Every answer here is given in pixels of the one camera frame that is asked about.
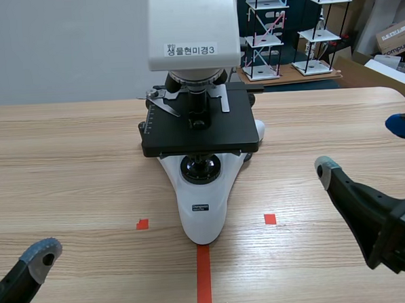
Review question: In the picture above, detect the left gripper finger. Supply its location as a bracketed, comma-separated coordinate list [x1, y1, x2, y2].
[0, 237, 66, 303]

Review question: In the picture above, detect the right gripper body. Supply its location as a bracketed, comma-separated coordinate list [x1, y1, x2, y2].
[362, 191, 405, 276]

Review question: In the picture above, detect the open brown cardboard box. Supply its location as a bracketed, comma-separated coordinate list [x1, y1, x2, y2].
[332, 47, 405, 100]

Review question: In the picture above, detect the printed brown cardboard box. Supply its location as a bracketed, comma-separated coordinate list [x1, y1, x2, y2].
[374, 18, 405, 66]

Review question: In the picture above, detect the white tiered shelf model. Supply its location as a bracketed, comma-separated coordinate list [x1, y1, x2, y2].
[237, 0, 294, 82]
[288, 0, 358, 77]

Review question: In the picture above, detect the low wooden board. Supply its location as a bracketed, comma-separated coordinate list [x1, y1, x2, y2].
[235, 61, 344, 89]

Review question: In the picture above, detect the white wash basin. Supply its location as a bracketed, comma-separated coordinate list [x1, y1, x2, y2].
[357, 0, 405, 54]

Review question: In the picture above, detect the white and black microscope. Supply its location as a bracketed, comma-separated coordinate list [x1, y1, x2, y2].
[130, 0, 273, 249]

